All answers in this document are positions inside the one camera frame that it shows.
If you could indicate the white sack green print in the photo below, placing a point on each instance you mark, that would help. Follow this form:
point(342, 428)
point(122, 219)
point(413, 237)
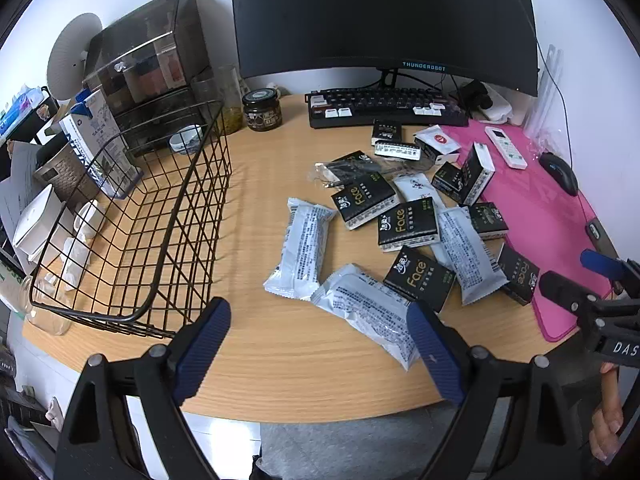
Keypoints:
point(12, 285)

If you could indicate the person's right hand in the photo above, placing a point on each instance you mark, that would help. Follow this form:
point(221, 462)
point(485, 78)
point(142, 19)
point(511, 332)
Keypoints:
point(609, 425)

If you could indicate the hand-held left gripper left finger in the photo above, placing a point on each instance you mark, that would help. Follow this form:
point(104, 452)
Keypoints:
point(202, 350)

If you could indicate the white lidded food container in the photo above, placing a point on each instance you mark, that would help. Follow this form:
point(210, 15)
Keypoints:
point(42, 256)
point(37, 217)

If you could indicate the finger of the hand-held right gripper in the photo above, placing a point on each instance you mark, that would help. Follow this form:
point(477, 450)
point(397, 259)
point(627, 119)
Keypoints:
point(565, 290)
point(597, 261)

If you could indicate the gold-lettered black tissue pack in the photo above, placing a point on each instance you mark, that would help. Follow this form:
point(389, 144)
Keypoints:
point(446, 178)

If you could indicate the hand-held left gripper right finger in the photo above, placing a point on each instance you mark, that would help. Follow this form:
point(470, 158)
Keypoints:
point(435, 350)

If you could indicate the black rack with stickers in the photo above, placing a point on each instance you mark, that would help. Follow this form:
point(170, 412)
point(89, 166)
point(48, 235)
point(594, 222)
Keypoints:
point(47, 120)

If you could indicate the pink mouse mat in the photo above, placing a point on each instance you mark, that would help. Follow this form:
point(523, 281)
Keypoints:
point(545, 220)

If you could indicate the large crumpled white tissue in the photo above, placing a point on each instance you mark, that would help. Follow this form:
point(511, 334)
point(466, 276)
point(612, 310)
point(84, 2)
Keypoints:
point(75, 260)

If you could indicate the person's grey clothing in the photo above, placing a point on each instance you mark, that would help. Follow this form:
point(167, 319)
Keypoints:
point(350, 445)

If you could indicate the white round desk lamp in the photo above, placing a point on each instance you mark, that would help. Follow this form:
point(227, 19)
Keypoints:
point(70, 55)

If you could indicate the small black gadget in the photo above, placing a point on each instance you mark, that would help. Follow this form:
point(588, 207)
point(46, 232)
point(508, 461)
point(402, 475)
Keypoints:
point(593, 230)

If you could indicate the white paper sheets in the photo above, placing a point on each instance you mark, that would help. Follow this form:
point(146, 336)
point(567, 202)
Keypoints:
point(20, 195)

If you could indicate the clear plastic wrapping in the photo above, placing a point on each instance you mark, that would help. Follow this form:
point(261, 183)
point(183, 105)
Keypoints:
point(545, 100)

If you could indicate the white remote control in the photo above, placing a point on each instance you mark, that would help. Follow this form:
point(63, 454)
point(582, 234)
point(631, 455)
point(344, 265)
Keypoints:
point(506, 146)

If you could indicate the smoked acrylic organizer box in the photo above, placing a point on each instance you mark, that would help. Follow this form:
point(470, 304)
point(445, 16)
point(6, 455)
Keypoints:
point(150, 55)

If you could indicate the small white object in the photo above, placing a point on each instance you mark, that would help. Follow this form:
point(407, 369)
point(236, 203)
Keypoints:
point(277, 89)

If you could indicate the grey woven basket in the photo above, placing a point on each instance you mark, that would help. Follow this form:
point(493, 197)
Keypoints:
point(57, 172)

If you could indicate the white sachet with red dot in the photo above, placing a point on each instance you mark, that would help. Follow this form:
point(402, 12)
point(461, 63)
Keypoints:
point(437, 139)

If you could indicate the black keyboard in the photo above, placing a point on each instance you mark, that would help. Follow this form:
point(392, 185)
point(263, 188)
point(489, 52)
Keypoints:
point(385, 107)

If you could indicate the clear glass jar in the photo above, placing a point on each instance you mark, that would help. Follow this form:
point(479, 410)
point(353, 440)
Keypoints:
point(47, 312)

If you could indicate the clear glass cup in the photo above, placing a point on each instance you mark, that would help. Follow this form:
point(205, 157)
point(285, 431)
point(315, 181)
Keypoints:
point(220, 100)

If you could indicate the small blue white bowl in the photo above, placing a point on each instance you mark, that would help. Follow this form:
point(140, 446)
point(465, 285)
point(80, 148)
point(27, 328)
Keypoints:
point(186, 140)

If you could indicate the black computer mouse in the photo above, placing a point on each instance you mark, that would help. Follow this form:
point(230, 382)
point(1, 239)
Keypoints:
point(559, 172)

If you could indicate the dark jar with black lid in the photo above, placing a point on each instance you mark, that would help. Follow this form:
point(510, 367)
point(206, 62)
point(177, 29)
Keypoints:
point(261, 110)

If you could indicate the black curved monitor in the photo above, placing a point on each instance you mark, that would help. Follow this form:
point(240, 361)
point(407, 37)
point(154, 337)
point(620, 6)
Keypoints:
point(385, 15)

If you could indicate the blue white drink carton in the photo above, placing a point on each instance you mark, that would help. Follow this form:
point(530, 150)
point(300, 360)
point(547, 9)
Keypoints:
point(95, 155)

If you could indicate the clear plastic bag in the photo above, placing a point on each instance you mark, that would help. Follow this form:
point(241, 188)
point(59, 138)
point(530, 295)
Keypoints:
point(345, 167)

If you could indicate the white power strip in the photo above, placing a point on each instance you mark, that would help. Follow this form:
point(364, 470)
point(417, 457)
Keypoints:
point(497, 107)

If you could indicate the white foil snack packet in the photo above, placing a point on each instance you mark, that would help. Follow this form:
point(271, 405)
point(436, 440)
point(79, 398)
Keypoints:
point(300, 250)
point(367, 310)
point(467, 255)

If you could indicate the blue tissue pack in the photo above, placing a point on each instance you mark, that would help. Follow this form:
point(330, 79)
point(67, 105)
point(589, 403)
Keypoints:
point(17, 110)

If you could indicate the small crumpled white tissue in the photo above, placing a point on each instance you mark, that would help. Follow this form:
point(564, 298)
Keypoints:
point(50, 278)

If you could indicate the pile of black tissue packs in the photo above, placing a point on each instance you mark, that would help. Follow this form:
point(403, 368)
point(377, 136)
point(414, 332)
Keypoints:
point(407, 227)

